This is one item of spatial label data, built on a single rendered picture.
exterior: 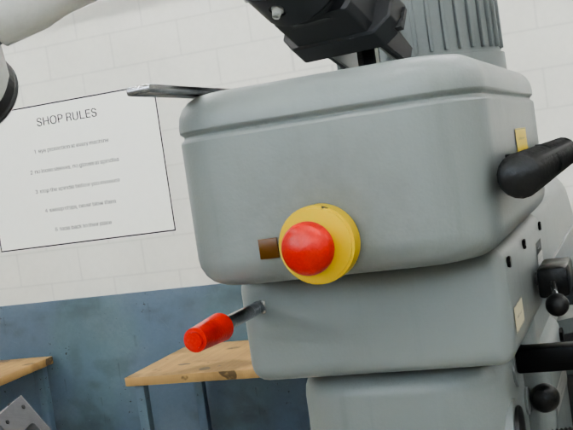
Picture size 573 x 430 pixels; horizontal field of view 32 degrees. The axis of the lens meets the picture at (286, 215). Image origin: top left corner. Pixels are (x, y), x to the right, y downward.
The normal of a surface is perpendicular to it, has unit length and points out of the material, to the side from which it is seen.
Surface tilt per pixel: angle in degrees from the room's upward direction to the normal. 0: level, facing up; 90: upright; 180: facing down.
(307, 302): 90
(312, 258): 94
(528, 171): 90
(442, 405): 90
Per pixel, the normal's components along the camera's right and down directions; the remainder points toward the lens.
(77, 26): -0.33, 0.10
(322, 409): -0.73, 0.14
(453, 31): 0.29, 0.01
